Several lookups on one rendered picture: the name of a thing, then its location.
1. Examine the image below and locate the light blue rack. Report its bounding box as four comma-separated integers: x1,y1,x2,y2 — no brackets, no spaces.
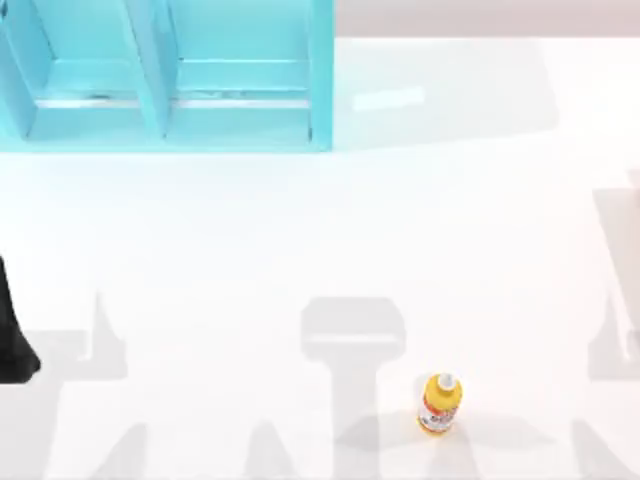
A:
0,0,335,153

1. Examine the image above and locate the yellow bottle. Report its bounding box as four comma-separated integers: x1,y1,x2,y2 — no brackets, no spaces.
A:
415,372,463,440

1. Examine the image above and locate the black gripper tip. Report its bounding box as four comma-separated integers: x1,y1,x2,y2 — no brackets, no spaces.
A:
0,256,42,386

